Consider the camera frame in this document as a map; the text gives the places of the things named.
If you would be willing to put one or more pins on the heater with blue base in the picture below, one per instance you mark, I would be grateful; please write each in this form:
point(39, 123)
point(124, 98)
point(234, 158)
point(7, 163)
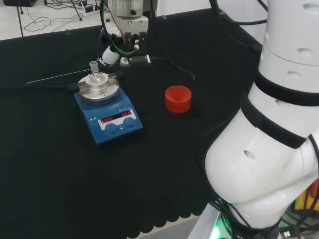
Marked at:
point(87, 107)

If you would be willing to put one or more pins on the black box on floor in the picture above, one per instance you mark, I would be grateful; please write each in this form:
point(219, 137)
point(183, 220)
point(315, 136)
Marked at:
point(20, 2)

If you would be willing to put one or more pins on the clear round-bottom glass flask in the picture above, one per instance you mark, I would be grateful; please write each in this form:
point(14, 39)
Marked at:
point(96, 77)

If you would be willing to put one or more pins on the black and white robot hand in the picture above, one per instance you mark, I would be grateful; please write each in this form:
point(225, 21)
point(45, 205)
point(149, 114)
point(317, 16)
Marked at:
point(135, 43)

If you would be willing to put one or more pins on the thin glass rod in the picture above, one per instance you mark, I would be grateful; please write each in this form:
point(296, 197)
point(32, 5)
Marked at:
point(49, 78)

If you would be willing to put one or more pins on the yellow stop button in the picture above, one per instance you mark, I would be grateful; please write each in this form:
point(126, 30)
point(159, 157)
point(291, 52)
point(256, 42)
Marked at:
point(302, 199)

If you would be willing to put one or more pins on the grey cloth clip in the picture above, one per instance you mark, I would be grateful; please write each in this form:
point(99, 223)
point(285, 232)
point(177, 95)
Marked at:
point(163, 17)
point(67, 32)

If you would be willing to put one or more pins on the black bench cloth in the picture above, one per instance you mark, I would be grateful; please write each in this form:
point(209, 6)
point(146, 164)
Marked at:
point(62, 174)

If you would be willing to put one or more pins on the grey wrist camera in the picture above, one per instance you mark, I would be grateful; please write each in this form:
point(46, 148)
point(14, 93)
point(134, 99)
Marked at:
point(135, 60)

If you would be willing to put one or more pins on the white power strip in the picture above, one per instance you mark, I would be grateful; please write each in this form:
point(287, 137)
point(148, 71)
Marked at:
point(90, 10)

